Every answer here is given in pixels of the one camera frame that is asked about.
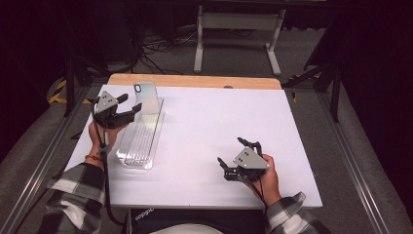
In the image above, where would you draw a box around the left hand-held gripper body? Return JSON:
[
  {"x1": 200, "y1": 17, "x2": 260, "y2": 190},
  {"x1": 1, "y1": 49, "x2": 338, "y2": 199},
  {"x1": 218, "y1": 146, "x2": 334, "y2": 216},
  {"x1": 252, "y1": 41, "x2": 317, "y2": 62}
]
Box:
[{"x1": 92, "y1": 90, "x2": 135, "y2": 130}]

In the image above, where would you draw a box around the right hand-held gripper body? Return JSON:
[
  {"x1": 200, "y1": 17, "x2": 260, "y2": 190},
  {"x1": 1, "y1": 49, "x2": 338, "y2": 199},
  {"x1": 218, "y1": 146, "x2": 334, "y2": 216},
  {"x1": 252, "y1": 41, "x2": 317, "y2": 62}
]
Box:
[{"x1": 223, "y1": 140, "x2": 272, "y2": 184}]

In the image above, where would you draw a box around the iridescent white phone case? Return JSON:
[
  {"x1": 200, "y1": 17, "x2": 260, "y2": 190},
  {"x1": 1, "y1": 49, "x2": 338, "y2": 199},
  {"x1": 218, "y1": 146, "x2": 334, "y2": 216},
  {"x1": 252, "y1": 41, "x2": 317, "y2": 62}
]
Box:
[{"x1": 132, "y1": 81, "x2": 161, "y2": 115}]

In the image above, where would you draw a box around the clear plastic packaging tray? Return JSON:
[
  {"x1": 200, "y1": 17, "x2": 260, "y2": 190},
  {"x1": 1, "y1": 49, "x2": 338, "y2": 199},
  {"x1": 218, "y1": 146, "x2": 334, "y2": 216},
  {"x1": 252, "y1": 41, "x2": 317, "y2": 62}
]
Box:
[{"x1": 115, "y1": 97, "x2": 166, "y2": 171}]

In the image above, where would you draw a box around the person's right hand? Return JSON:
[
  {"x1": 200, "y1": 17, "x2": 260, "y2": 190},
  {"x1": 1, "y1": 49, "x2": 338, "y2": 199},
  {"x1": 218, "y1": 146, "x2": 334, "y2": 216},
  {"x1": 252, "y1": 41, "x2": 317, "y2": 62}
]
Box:
[{"x1": 250, "y1": 153, "x2": 283, "y2": 208}]

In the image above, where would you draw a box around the person's left hand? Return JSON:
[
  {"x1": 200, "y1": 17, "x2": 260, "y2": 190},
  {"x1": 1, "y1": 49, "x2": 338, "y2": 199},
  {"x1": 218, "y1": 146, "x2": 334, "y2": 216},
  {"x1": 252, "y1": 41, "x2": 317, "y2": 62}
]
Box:
[{"x1": 87, "y1": 120, "x2": 127, "y2": 161}]

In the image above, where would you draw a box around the black metal stand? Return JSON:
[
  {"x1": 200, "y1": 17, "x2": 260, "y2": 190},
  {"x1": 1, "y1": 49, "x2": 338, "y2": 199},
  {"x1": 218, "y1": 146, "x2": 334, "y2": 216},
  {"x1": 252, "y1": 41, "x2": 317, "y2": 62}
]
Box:
[
  {"x1": 62, "y1": 53, "x2": 112, "y2": 118},
  {"x1": 282, "y1": 60, "x2": 343, "y2": 124}
]

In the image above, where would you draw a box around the white board sheet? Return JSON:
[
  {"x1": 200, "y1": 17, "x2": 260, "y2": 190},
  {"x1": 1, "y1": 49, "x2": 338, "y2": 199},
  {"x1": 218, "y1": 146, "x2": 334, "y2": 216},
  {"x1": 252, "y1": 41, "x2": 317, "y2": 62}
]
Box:
[{"x1": 64, "y1": 84, "x2": 323, "y2": 210}]

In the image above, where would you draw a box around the yellow black hazard tape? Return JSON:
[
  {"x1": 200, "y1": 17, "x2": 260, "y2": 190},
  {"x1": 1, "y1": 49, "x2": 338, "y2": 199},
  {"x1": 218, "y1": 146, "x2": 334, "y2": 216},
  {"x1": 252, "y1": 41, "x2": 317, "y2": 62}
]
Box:
[{"x1": 48, "y1": 79, "x2": 94, "y2": 105}]

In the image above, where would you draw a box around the person's black clothing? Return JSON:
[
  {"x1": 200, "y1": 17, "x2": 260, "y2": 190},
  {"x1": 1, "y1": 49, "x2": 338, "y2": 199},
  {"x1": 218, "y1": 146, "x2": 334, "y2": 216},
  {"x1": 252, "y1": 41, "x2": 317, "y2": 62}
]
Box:
[{"x1": 125, "y1": 208, "x2": 268, "y2": 234}]

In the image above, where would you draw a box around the right hand-held gripper black cable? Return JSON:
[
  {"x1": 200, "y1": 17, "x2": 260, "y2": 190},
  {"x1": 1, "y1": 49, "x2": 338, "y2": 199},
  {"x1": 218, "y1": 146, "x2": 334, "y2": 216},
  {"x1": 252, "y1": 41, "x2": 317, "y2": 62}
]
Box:
[{"x1": 246, "y1": 178, "x2": 270, "y2": 210}]

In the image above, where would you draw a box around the black cables bundle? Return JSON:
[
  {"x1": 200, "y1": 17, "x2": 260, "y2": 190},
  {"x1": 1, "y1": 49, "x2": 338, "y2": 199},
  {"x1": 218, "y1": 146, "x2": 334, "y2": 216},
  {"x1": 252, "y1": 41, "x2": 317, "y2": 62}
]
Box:
[{"x1": 139, "y1": 28, "x2": 200, "y2": 76}]

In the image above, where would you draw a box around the aluminium rail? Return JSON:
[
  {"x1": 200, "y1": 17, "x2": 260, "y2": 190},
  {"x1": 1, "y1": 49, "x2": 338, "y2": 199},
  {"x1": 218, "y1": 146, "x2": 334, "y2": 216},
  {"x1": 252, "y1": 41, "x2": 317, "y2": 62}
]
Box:
[
  {"x1": 0, "y1": 86, "x2": 93, "y2": 234},
  {"x1": 316, "y1": 92, "x2": 392, "y2": 234}
]

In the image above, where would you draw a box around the white metal stand frame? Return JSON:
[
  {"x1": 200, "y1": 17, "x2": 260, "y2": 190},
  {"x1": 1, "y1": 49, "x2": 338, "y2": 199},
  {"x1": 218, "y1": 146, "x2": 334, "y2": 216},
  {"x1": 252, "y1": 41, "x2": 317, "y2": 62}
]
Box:
[{"x1": 193, "y1": 5, "x2": 286, "y2": 76}]

